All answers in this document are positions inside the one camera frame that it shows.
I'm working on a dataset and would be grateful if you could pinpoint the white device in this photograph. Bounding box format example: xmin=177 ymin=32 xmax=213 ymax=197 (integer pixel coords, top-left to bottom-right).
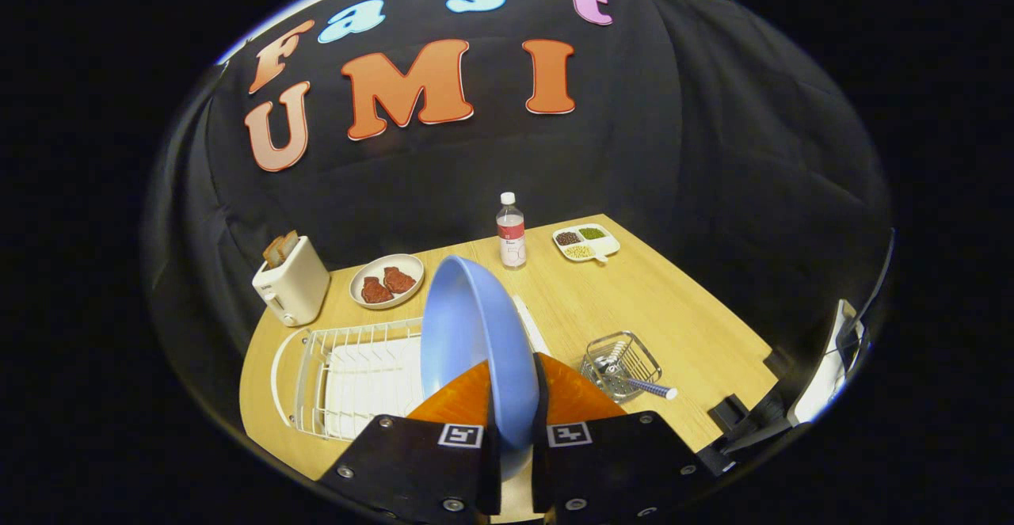
xmin=788 ymin=299 xmax=871 ymax=427

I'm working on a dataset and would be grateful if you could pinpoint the black cable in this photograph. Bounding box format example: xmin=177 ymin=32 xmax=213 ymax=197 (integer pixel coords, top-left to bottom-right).
xmin=860 ymin=228 xmax=896 ymax=328

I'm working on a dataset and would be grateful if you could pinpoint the black backdrop cloth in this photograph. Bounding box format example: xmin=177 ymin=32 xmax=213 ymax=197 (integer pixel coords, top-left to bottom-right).
xmin=143 ymin=0 xmax=892 ymax=447

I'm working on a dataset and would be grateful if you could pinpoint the white divided dish with beans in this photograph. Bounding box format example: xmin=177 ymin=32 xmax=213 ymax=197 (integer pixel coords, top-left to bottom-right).
xmin=552 ymin=223 xmax=621 ymax=264

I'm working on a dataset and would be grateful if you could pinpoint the beige oval plate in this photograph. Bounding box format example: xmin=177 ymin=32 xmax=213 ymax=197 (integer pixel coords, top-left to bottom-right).
xmin=349 ymin=253 xmax=425 ymax=310

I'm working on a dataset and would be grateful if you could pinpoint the white wire dish rack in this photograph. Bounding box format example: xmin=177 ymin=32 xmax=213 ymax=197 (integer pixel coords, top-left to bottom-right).
xmin=271 ymin=295 xmax=551 ymax=441

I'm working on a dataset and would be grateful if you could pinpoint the black table clamp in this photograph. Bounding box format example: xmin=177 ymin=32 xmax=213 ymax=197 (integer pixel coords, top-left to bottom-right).
xmin=707 ymin=393 xmax=751 ymax=433

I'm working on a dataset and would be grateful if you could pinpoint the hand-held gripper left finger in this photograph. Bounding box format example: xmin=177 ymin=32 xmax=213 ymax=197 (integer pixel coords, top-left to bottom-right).
xmin=315 ymin=359 xmax=503 ymax=525

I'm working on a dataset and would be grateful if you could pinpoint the clear bottle red label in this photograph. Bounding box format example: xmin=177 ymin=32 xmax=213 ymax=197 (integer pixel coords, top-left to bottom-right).
xmin=496 ymin=192 xmax=528 ymax=270

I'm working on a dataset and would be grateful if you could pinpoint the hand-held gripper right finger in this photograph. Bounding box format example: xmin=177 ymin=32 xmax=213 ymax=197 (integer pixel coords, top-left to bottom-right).
xmin=531 ymin=352 xmax=718 ymax=524

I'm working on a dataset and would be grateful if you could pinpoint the blue striped handle spoon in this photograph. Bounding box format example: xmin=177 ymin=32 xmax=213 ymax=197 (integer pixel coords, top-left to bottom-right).
xmin=596 ymin=357 xmax=679 ymax=401

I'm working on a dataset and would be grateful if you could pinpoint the white drip tray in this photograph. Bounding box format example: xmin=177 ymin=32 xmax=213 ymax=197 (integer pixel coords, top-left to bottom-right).
xmin=325 ymin=337 xmax=425 ymax=439

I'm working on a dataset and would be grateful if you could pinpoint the blue plate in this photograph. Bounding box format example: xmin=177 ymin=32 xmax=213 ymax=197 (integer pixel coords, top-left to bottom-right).
xmin=420 ymin=254 xmax=541 ymax=482

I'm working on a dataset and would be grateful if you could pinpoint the metal wire basket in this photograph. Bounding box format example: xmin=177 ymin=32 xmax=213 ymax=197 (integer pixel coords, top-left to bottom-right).
xmin=580 ymin=331 xmax=663 ymax=404

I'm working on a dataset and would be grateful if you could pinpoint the cream toaster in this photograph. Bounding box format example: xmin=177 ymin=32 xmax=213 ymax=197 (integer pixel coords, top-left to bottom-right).
xmin=252 ymin=236 xmax=331 ymax=328

